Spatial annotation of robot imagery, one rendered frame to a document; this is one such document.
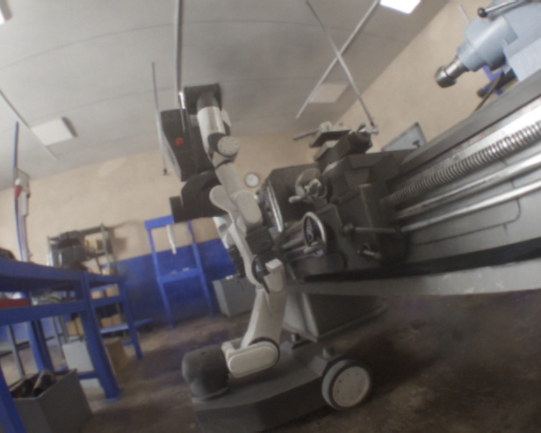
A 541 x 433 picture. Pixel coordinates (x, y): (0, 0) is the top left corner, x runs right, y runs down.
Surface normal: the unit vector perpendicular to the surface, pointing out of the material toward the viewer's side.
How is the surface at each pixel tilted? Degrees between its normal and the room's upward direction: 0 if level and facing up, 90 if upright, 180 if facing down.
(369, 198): 90
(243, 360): 90
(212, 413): 90
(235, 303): 90
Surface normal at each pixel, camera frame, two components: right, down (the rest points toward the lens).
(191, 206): 0.36, 0.15
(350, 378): 0.28, -0.24
